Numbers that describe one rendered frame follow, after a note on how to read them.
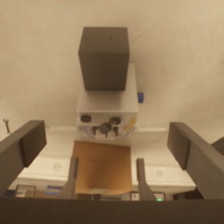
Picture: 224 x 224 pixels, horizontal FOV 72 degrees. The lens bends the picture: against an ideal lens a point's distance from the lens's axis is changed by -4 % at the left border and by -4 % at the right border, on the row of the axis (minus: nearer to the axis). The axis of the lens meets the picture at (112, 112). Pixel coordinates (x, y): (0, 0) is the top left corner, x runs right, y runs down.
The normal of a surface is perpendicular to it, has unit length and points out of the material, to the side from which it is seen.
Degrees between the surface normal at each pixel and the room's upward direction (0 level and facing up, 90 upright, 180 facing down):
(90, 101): 90
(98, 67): 0
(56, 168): 90
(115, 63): 0
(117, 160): 90
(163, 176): 90
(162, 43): 0
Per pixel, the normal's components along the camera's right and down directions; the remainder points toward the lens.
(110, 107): 0.01, -0.55
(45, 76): -0.01, 0.84
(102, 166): 0.26, -0.52
